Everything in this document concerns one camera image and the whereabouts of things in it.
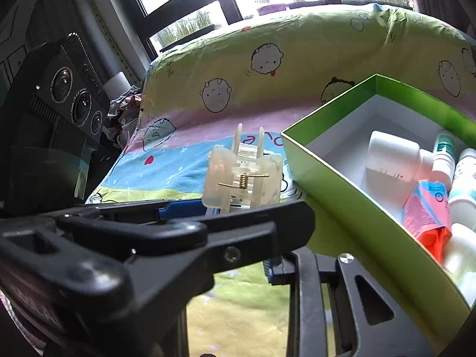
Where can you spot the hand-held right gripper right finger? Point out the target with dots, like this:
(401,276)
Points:
(306,305)

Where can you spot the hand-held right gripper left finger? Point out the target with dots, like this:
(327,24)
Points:
(174,338)

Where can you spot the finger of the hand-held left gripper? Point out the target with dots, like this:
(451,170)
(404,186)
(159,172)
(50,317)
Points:
(253,230)
(182,210)

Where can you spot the clear plastic claw clip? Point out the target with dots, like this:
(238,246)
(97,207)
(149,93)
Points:
(223,178)

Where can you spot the green cardboard box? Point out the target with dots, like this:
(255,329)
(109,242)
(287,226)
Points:
(334,200)

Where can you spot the pink and red tube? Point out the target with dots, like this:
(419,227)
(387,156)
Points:
(424,212)

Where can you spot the white bottle blue orange label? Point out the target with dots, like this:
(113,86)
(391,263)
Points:
(390,156)

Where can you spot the grey plug adapter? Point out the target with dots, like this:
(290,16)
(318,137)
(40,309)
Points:
(463,256)

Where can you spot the white bottle green label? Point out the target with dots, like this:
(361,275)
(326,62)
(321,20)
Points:
(444,148)

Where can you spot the crumpled cloth pile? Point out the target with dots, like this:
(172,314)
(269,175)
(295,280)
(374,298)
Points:
(124,119)

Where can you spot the white cylinder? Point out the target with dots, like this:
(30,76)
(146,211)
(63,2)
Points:
(116,84)

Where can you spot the printed cartoon bedsheet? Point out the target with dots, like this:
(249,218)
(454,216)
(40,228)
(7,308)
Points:
(297,44)

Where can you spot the white squeeze tube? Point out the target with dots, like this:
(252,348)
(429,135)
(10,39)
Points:
(465,178)

